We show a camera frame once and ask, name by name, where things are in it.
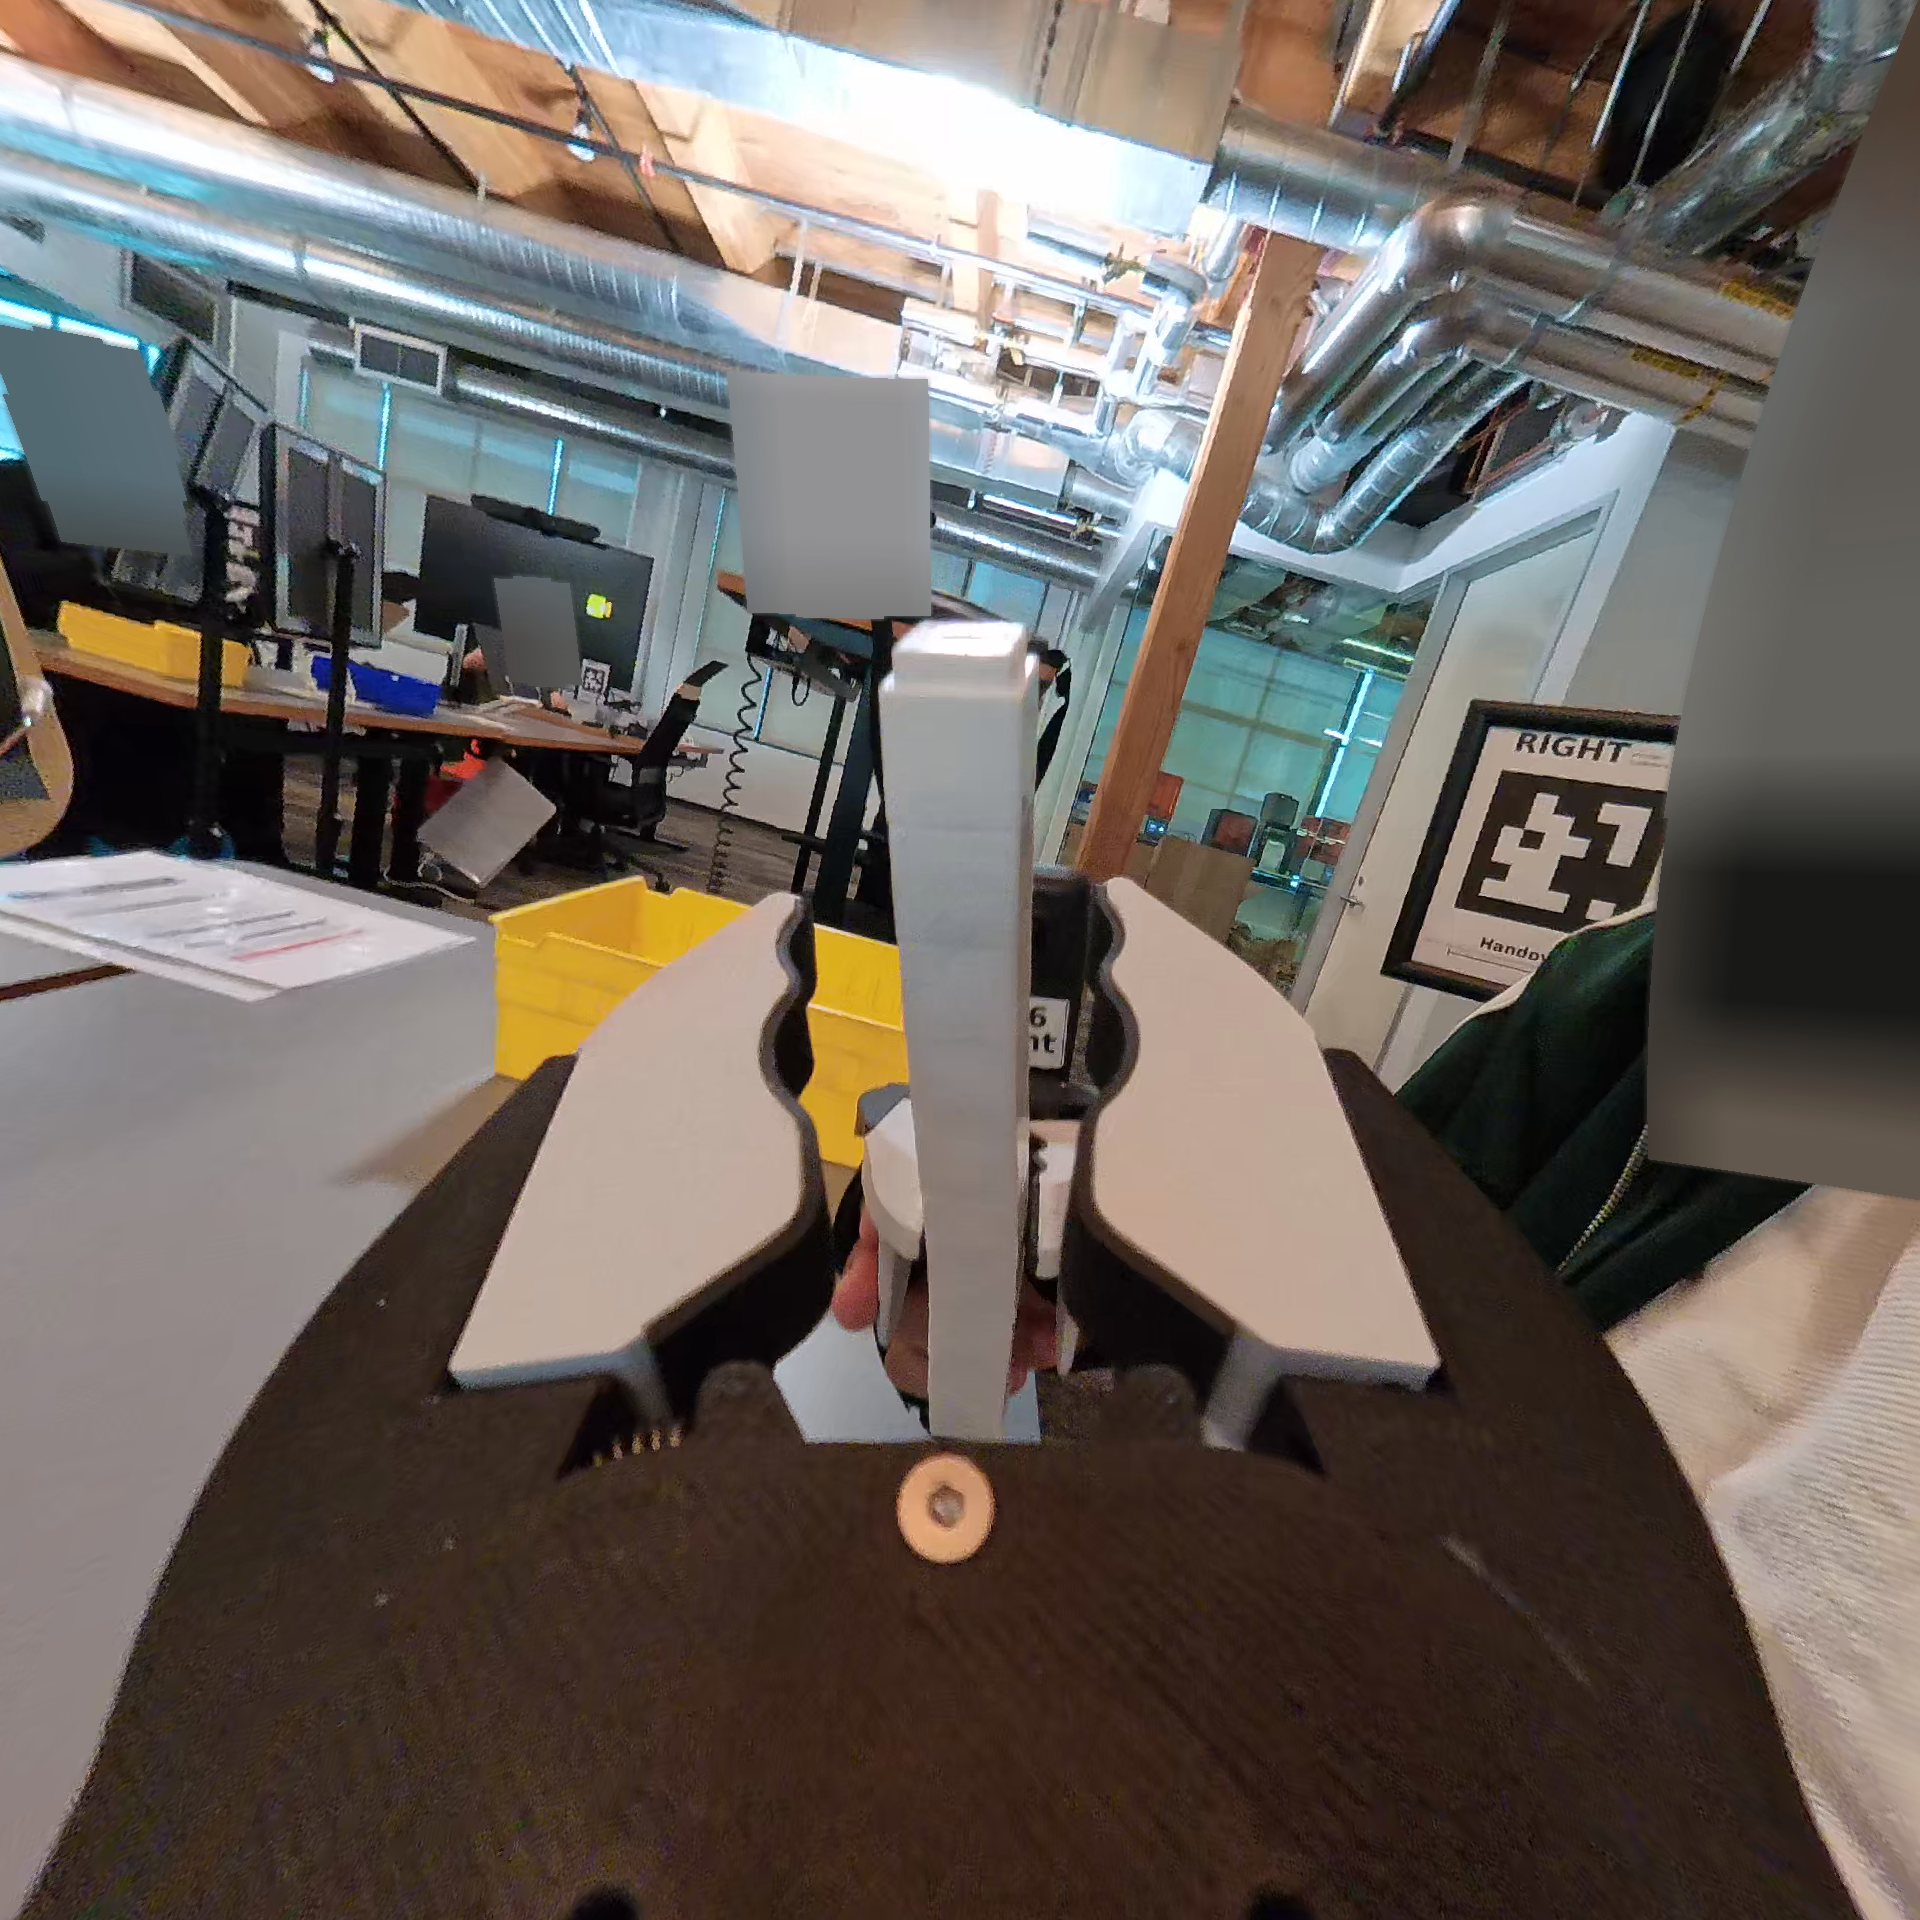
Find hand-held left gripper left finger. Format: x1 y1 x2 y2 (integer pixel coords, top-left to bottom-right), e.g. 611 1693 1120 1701
448 893 836 1426

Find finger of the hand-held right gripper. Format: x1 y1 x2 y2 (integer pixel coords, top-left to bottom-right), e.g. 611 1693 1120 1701
1027 1133 1086 1374
855 1083 928 1259

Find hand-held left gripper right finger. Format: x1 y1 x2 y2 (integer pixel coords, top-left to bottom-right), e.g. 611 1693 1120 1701
1068 879 1444 1454

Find white segmented bar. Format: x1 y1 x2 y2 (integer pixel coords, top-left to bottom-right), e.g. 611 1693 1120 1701
878 622 1040 1446

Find yellow plastic bin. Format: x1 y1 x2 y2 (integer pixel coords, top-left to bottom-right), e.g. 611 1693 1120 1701
492 879 911 1168

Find person's right hand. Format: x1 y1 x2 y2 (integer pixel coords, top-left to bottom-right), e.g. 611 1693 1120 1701
833 1218 1065 1402

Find stack of cardboard boxes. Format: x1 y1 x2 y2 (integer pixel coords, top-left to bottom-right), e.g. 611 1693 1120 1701
1148 832 1278 941

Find person's green jacket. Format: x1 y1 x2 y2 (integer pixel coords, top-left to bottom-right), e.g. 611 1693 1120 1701
1394 909 1808 1336

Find grey hanging card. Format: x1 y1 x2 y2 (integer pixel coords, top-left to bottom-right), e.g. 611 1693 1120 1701
417 757 561 890

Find wooden standing desk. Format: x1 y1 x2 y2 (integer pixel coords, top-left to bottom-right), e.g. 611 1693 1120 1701
718 569 1074 904

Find black office chair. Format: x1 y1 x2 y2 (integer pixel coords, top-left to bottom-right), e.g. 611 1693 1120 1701
576 662 731 887

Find framed marker poster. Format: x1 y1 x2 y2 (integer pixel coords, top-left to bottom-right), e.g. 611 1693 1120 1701
1383 699 1682 999

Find long wooden desk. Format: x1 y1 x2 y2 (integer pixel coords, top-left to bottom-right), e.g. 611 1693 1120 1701
30 631 723 887

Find laminated paper sheet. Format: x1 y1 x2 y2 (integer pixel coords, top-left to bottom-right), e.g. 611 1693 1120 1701
0 850 480 999

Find blue storage bin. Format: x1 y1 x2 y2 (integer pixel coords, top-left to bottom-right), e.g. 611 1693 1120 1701
312 656 448 714

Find large black monitor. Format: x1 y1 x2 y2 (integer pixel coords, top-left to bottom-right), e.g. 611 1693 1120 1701
417 496 657 695

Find person's white shirt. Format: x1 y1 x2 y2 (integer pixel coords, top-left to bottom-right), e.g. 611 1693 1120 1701
1606 1185 1920 1920

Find black display board on stand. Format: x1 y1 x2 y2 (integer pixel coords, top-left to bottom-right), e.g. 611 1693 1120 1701
0 577 79 861

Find black panel display on pole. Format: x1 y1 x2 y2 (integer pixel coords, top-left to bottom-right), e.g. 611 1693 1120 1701
158 336 272 841
259 423 388 887

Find bent silver ducts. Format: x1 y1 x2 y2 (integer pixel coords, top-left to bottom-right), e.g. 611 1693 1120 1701
1050 119 1864 559

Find long yellow bin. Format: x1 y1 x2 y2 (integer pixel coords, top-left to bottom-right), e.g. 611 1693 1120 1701
60 599 251 694

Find wooden post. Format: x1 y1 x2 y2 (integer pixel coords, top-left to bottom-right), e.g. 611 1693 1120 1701
1072 231 1329 881

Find silver ceiling duct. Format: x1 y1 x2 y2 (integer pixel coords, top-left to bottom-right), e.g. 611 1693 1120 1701
0 53 753 361

